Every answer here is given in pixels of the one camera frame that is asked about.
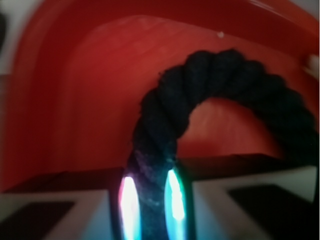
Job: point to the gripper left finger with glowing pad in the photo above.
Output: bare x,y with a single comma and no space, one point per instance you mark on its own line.
81,205

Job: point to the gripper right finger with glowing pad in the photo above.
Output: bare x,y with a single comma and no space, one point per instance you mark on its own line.
241,197

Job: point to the red plastic tray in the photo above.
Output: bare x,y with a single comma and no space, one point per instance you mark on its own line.
81,68

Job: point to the pink plush toy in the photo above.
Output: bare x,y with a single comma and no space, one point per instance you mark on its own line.
312,66

